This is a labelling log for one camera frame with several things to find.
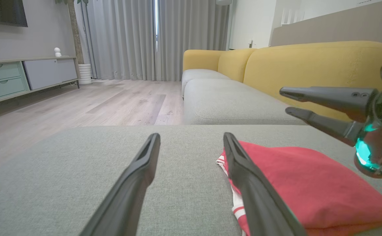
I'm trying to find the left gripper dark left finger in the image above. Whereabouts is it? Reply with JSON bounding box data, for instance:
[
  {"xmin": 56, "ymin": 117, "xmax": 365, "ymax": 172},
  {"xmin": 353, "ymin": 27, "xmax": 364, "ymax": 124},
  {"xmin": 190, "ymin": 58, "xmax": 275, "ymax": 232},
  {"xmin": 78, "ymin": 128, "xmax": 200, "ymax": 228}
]
[{"xmin": 79, "ymin": 132, "xmax": 161, "ymax": 236}]

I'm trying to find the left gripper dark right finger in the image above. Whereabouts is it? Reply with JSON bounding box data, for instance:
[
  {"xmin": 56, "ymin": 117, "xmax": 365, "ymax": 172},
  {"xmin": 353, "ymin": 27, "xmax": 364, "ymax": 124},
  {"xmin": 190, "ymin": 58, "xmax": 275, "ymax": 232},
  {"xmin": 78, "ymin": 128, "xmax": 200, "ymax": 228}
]
[{"xmin": 223, "ymin": 132, "xmax": 308, "ymax": 236}]

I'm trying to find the red and white jersey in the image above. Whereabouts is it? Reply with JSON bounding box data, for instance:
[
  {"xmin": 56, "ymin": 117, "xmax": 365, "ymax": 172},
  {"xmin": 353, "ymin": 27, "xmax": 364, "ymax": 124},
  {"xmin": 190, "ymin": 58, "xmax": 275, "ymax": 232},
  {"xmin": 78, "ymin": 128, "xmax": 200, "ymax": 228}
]
[{"xmin": 216, "ymin": 140, "xmax": 382, "ymax": 236}]

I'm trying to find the yellow and grey sofa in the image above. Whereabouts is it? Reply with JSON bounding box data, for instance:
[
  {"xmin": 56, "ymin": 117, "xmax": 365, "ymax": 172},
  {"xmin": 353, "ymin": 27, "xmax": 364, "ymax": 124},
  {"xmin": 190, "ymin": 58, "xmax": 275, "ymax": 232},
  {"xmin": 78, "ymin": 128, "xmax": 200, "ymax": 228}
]
[{"xmin": 0, "ymin": 125, "xmax": 382, "ymax": 236}]

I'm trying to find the yellow sofa backrest cushion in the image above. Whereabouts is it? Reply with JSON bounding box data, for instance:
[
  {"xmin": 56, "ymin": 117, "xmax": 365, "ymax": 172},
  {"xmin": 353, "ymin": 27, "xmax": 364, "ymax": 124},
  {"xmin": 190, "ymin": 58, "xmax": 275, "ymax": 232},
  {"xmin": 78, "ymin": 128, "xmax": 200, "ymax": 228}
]
[{"xmin": 217, "ymin": 48, "xmax": 257, "ymax": 83}]

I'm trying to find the small grey sofa seat cushion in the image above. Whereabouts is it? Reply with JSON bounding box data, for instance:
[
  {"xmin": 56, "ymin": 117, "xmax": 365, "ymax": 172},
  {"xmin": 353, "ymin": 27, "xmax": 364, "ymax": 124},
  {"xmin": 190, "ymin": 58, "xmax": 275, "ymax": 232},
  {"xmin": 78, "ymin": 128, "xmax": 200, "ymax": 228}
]
[{"xmin": 181, "ymin": 69, "xmax": 231, "ymax": 98}]

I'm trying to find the white ribbed plant pot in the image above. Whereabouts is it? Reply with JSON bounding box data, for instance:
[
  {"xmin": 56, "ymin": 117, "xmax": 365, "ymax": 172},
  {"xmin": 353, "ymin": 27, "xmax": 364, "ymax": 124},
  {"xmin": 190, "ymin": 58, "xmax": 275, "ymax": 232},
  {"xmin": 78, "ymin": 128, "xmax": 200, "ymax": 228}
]
[{"xmin": 78, "ymin": 63, "xmax": 93, "ymax": 86}]

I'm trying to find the low grey media cabinet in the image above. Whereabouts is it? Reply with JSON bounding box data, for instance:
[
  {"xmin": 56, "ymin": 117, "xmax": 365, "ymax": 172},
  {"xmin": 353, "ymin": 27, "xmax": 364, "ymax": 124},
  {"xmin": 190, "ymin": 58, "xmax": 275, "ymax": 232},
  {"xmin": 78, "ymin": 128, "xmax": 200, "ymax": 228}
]
[{"xmin": 0, "ymin": 56, "xmax": 80, "ymax": 108}]

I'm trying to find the grey curtain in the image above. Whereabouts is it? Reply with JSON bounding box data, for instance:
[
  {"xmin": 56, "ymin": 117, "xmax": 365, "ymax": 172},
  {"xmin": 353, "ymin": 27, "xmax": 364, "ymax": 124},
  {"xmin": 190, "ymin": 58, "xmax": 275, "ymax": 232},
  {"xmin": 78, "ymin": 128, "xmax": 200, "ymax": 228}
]
[
  {"xmin": 74, "ymin": 0, "xmax": 156, "ymax": 81},
  {"xmin": 157, "ymin": 0, "xmax": 231, "ymax": 82}
]

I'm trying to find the brown plant trunk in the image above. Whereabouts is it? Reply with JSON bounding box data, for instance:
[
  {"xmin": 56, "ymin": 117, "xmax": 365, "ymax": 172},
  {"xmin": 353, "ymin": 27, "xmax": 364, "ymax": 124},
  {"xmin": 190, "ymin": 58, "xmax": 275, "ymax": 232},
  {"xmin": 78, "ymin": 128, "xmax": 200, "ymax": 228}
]
[{"xmin": 55, "ymin": 0, "xmax": 90, "ymax": 65}]

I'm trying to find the yellow wall panel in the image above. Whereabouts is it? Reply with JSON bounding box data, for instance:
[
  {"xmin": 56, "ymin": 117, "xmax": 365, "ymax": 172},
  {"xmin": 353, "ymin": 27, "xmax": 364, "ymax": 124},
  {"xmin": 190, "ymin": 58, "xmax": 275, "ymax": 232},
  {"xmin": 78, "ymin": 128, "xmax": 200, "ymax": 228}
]
[{"xmin": 243, "ymin": 41, "xmax": 382, "ymax": 122}]

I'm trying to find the black wall television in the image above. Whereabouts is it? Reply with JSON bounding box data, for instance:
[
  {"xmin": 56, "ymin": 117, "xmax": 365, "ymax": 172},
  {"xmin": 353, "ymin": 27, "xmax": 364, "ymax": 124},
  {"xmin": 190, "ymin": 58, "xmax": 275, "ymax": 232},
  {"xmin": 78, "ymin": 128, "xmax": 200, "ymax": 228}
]
[{"xmin": 0, "ymin": 0, "xmax": 28, "ymax": 28}]

